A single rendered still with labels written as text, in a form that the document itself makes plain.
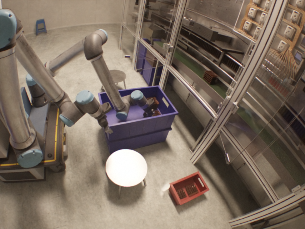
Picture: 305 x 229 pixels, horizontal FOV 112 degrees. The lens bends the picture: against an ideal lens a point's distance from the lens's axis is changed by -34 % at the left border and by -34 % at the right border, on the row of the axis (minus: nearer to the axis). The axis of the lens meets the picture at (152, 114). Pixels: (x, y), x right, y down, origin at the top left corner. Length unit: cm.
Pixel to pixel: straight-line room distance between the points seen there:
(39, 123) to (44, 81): 52
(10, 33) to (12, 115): 32
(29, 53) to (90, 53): 39
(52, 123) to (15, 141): 62
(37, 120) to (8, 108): 65
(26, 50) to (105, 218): 118
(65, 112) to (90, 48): 40
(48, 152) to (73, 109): 49
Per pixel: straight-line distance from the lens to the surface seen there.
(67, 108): 85
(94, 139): 158
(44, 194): 146
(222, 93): 129
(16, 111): 70
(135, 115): 148
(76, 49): 117
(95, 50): 96
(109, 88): 106
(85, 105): 82
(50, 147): 123
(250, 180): 160
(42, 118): 131
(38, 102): 140
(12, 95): 66
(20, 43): 74
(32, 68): 78
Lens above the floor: 128
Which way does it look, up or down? 44 degrees down
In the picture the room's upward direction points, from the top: 14 degrees clockwise
